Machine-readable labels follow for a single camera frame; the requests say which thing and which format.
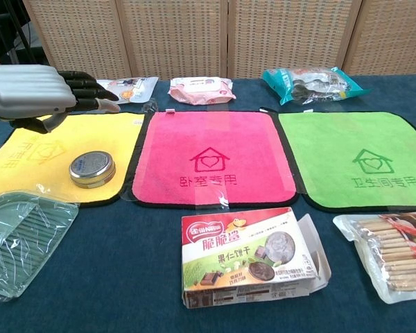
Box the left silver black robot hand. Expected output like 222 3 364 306
0 64 121 135

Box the small round metal tin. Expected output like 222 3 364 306
69 150 117 189

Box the yellow cloth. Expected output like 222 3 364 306
0 111 146 206

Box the pink cloth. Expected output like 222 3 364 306
123 110 301 209

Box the green cloth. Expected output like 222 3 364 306
272 110 416 213

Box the black tripod stand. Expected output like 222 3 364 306
6 0 39 66

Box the white resealable pouch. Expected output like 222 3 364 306
96 76 159 105

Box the green plastic dustpan in wrap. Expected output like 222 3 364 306
0 189 80 302

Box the woven folding screen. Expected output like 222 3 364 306
22 0 416 80

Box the pink wet wipes pack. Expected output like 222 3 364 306
168 76 236 106

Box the dark blue table cover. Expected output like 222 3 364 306
0 73 416 333

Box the clear tape strip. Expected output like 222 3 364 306
193 180 232 212

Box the red green biscuit box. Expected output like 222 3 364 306
181 207 333 309

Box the teal snack bag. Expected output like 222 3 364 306
261 67 371 106

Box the bamboo skewer packet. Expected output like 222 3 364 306
332 213 416 305

